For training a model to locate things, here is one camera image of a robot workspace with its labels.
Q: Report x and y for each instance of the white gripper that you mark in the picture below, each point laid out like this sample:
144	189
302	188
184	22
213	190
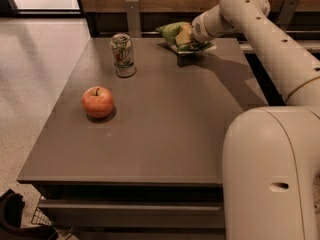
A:
198	30

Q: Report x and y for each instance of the green jalapeno chip bag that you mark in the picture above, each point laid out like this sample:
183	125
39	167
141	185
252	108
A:
169	32

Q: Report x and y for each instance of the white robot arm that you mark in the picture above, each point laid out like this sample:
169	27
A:
271	155

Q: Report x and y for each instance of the red apple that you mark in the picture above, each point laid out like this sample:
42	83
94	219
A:
98	102

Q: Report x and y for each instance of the green soda can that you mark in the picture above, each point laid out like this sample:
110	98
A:
122	53

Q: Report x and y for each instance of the grey cabinet with drawers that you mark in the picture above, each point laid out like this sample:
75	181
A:
162	142

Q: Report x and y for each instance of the grey drawer front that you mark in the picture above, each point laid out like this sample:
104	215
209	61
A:
122	214

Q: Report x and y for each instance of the left metal railing bracket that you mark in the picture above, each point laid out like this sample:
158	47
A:
133	18

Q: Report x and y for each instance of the metal railing bracket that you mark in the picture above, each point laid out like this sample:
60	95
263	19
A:
133	18
286	13

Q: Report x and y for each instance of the right metal railing bracket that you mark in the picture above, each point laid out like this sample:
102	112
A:
286	13

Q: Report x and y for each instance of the wire basket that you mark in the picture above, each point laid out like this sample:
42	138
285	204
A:
39	218

